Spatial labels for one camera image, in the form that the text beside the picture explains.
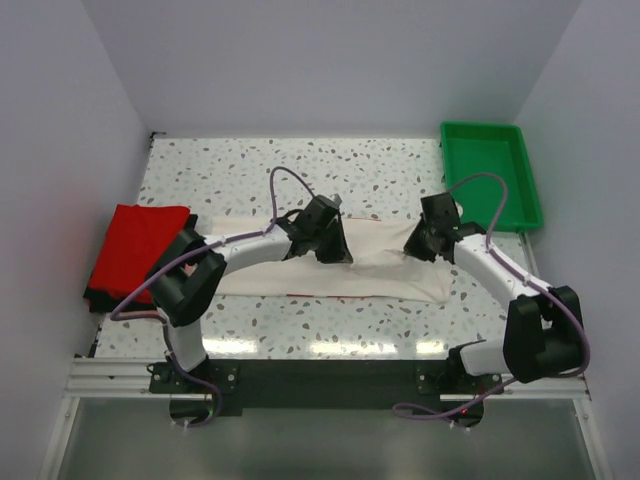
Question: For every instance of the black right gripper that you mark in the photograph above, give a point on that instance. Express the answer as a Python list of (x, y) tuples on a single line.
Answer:
[(411, 245)]

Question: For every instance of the aluminium rail frame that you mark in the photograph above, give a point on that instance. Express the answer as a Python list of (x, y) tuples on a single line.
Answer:
[(111, 427)]

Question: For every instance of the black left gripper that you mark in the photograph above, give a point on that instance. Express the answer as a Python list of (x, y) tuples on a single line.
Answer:
[(340, 252)]

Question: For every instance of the green plastic tray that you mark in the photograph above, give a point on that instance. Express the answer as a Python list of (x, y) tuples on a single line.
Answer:
[(488, 162)]

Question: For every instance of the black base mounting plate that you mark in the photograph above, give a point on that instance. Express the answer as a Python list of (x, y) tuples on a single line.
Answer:
[(416, 388)]

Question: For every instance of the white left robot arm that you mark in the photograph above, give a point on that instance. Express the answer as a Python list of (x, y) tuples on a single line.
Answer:
[(225, 255)]

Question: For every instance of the white t shirt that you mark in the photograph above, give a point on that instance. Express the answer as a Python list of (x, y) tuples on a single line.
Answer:
[(380, 268)]

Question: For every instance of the red folded t shirt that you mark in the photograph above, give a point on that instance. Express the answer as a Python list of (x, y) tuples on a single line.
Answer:
[(135, 250)]

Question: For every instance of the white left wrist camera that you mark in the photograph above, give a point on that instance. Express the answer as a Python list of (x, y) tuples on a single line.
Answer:
[(339, 200)]

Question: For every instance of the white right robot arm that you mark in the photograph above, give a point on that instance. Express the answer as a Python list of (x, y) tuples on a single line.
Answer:
[(544, 334)]

